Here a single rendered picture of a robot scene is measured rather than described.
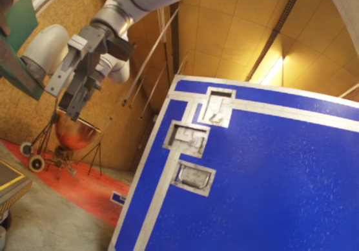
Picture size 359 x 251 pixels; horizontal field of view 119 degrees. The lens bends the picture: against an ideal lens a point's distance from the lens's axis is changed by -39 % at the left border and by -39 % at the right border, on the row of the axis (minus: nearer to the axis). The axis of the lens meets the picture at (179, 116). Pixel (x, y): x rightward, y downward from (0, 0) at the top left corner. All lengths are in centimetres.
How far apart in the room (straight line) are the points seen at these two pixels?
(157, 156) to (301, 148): 56
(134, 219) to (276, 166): 58
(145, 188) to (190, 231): 25
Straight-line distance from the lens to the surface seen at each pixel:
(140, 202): 73
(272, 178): 63
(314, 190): 68
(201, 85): 79
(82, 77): 45
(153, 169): 71
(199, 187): 64
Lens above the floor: 62
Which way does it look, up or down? 19 degrees up
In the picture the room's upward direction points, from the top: 20 degrees clockwise
